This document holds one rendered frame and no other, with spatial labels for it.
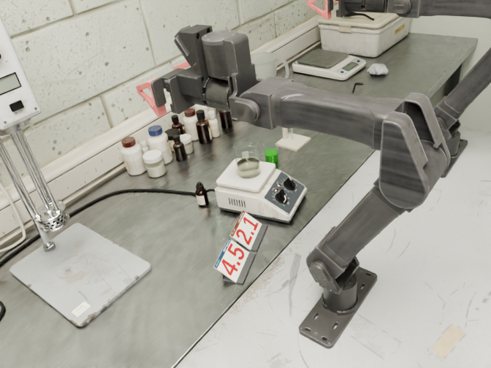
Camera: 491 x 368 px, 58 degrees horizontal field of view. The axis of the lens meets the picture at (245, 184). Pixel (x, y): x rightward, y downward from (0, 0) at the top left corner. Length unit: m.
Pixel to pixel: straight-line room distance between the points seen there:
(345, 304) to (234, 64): 0.47
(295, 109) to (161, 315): 0.51
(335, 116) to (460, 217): 0.58
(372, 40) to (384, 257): 1.19
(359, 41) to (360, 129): 1.43
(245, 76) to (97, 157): 0.75
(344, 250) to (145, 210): 0.63
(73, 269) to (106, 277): 0.09
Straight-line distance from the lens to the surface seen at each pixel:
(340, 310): 0.87
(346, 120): 0.61
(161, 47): 1.52
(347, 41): 2.06
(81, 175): 1.35
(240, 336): 0.87
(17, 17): 1.25
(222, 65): 0.71
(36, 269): 1.16
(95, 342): 0.95
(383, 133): 0.57
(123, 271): 1.04
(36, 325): 1.04
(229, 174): 1.12
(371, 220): 0.69
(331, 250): 0.76
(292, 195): 1.10
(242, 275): 0.96
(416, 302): 0.93
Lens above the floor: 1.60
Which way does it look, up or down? 35 degrees down
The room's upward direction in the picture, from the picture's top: 8 degrees counter-clockwise
